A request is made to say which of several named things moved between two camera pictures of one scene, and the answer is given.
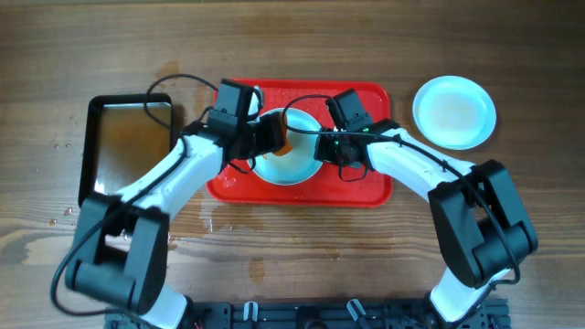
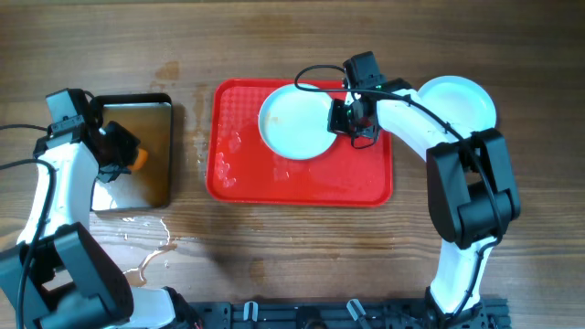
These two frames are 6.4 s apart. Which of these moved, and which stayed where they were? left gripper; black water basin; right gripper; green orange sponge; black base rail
Moved: green orange sponge; right gripper; left gripper
Stayed: black base rail; black water basin
